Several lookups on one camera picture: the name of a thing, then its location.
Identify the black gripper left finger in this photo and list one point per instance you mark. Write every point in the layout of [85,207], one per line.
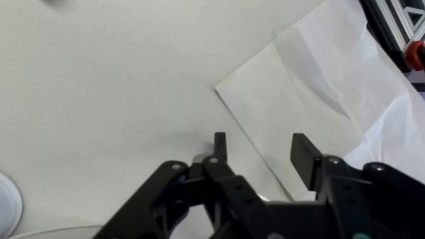
[164,199]

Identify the aluminium frame cart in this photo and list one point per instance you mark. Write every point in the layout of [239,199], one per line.
[398,26]

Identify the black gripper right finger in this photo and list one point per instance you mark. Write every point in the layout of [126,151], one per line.
[371,201]

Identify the upside-down printed paper cup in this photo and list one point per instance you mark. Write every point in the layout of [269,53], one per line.
[10,205]

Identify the white paper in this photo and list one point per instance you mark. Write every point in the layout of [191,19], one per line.
[328,78]

